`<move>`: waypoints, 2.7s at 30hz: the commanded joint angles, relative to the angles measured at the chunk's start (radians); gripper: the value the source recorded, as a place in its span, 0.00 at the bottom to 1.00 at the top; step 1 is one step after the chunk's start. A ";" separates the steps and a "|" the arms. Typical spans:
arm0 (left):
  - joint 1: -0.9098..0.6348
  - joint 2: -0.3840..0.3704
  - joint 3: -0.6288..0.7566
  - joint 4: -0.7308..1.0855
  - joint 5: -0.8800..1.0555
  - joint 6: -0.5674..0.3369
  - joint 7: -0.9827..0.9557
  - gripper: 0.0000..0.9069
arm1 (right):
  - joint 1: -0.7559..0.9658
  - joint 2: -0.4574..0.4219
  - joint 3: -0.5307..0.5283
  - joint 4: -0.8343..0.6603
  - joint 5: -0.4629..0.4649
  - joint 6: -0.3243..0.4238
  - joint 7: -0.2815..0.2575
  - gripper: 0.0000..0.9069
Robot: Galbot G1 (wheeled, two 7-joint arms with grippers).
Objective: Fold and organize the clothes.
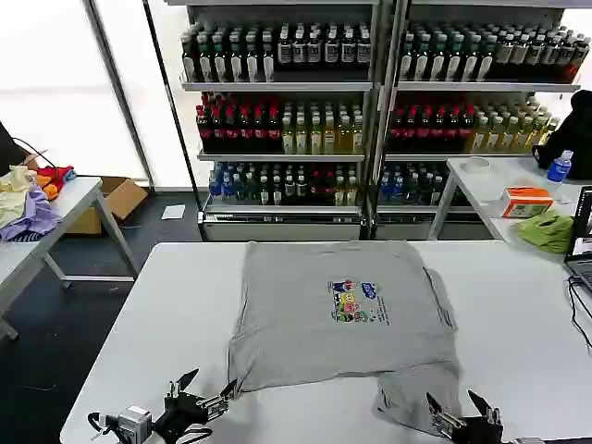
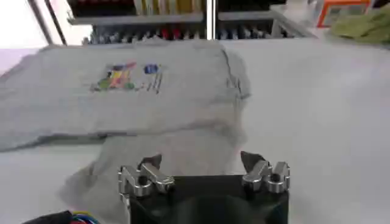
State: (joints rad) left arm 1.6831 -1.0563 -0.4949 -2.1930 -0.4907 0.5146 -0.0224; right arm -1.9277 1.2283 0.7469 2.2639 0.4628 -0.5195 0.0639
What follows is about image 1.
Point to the cream yellow cloth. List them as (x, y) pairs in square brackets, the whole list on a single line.
[(14, 194)]

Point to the green cloth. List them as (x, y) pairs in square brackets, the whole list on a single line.
[(548, 231)]

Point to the bottle shelf with red caps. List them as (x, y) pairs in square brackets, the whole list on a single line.
[(462, 115)]

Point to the white paper sheet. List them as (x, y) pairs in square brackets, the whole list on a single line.
[(174, 213)]

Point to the white table with laptop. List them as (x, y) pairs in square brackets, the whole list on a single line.
[(481, 185)]

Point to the orange tissue box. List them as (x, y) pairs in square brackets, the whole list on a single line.
[(527, 201)]

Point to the black backpack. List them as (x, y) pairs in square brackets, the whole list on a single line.
[(573, 134)]

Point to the bottle shelf with dark tea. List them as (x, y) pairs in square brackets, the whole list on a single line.
[(277, 115)]

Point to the blue water bottle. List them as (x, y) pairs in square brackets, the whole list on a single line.
[(559, 168)]

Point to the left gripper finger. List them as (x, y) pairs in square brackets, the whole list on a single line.
[(219, 403), (180, 386)]

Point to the purple cloth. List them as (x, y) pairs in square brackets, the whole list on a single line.
[(37, 213)]

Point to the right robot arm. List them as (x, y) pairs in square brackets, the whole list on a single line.
[(529, 440)]

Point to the grey window pillar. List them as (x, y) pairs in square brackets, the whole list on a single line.
[(121, 92)]

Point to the cardboard box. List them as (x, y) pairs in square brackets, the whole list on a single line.
[(120, 199)]

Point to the grey printed t-shirt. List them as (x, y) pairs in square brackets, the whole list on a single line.
[(324, 342)]

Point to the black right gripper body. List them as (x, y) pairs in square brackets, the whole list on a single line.
[(478, 432)]

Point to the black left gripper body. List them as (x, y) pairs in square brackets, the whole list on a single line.
[(180, 411)]

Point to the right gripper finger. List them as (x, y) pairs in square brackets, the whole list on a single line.
[(489, 413), (444, 418)]

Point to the red orange cloth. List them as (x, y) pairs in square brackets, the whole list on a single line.
[(53, 178)]

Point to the thin black pole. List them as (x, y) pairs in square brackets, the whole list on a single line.
[(172, 92)]

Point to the open laptop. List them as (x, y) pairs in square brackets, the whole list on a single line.
[(583, 222)]

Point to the white table with clothes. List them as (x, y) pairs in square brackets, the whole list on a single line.
[(69, 203)]

